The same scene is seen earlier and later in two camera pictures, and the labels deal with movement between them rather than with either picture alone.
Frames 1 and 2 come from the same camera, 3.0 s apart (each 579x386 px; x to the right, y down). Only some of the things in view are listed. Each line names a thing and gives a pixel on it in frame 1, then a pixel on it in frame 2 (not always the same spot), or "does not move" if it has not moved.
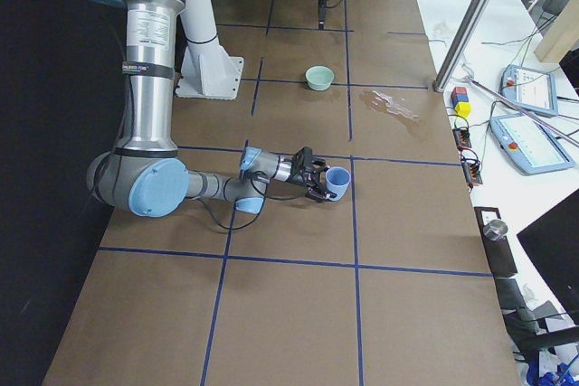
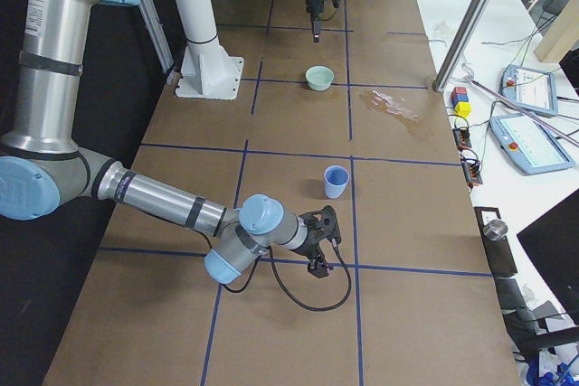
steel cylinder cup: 495,230 does not move
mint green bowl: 319,78 does not move
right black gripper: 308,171 → 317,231
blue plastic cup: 336,181 does not move
